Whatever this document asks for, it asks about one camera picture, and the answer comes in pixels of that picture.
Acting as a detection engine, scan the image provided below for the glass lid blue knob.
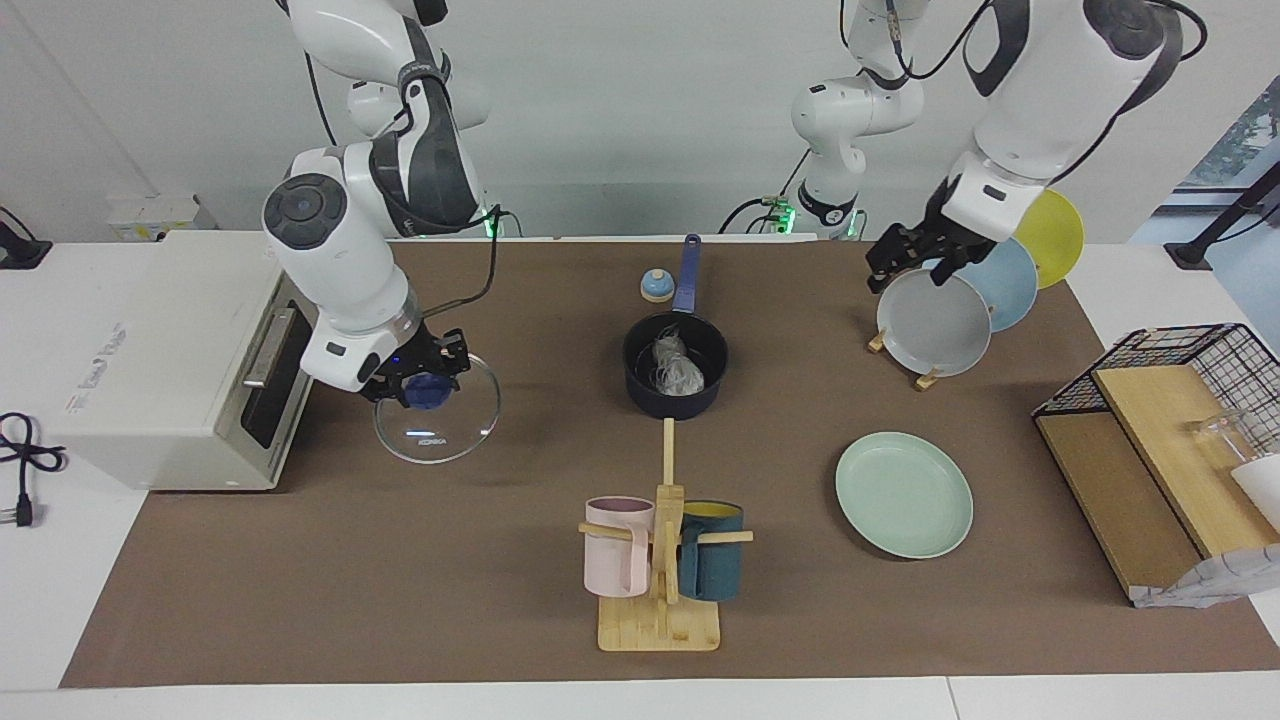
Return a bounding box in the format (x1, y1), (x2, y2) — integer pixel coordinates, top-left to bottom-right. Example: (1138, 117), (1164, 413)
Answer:
(373, 350), (501, 465)

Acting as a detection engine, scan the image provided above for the translucent white vermicelli bundle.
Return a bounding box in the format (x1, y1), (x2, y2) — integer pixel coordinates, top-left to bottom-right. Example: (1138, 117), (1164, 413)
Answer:
(650, 330), (707, 394)

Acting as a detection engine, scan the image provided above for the grey plate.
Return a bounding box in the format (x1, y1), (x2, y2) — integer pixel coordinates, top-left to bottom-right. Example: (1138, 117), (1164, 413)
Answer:
(877, 268), (993, 378)

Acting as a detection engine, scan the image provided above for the light blue plate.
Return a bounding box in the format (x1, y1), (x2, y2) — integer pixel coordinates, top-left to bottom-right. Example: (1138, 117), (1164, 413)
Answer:
(925, 237), (1039, 333)

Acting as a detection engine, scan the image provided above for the yellow plate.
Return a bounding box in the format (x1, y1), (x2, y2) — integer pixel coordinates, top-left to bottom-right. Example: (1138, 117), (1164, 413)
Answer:
(1012, 188), (1085, 290)

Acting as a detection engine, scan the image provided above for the wooden plate rack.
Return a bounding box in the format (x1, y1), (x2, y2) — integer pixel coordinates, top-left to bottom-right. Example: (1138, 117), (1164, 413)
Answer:
(867, 330), (943, 392)

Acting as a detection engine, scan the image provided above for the pale green plate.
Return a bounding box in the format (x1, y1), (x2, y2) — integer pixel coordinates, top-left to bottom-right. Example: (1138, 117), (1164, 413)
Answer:
(835, 431), (974, 560)

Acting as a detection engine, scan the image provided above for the brown table mat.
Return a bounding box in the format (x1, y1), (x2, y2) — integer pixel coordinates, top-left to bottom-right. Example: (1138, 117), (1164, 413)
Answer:
(60, 240), (1280, 689)

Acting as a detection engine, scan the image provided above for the black stand base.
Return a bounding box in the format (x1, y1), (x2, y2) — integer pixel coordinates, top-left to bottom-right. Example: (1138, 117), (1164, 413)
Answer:
(0, 207), (53, 270)
(1165, 160), (1280, 270)

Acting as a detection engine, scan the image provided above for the white toaster oven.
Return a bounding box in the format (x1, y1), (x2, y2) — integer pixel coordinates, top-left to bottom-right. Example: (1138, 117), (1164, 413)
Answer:
(45, 230), (321, 492)

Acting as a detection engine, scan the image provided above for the pink mug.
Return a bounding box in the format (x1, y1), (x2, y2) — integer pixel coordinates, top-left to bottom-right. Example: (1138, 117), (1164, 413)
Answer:
(584, 497), (656, 599)

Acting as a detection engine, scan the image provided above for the light wooden board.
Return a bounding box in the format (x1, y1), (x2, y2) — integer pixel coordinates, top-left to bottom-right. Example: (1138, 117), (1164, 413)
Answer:
(1092, 365), (1280, 559)

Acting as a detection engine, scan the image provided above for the clear glass cup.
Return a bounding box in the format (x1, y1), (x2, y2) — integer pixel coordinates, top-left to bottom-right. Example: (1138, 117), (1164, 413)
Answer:
(1187, 410), (1267, 467)

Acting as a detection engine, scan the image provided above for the dark teal mug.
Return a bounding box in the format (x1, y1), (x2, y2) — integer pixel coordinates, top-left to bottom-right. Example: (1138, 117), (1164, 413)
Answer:
(678, 501), (745, 602)

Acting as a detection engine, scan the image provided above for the wooden mug tree stand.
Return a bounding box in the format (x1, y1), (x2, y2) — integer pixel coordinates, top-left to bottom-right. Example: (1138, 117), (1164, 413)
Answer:
(578, 418), (754, 653)

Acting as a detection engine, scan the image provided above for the white cup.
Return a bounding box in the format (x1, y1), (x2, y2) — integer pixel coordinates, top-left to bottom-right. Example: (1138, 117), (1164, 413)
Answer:
(1230, 455), (1280, 532)

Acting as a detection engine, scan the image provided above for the white patterned bag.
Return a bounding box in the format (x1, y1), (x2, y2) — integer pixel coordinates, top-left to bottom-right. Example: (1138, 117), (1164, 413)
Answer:
(1130, 543), (1280, 609)

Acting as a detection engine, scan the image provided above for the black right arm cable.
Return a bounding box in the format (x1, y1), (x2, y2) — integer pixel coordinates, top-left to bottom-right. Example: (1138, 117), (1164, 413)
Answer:
(420, 205), (502, 323)

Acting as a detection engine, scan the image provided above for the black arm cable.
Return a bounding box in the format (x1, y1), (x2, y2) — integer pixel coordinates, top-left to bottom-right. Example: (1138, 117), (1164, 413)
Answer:
(840, 0), (1208, 189)
(420, 205), (502, 323)

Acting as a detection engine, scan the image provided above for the black base cable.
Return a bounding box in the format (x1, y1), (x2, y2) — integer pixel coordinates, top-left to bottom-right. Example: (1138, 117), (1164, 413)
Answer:
(718, 148), (813, 237)

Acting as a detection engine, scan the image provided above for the black pot purple handle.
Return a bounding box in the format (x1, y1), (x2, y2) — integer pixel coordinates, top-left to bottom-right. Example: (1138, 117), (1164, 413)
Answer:
(623, 234), (729, 420)

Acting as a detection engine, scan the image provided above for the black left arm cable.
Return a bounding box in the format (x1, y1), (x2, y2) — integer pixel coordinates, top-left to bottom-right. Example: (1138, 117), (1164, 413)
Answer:
(840, 0), (1208, 189)

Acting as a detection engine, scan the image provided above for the black wire basket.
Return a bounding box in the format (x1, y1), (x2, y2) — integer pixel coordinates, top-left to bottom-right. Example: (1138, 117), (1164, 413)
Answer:
(1033, 323), (1280, 457)

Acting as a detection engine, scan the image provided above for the black power cord with plug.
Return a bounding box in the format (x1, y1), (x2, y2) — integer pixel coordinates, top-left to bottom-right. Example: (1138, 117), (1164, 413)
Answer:
(0, 412), (67, 529)

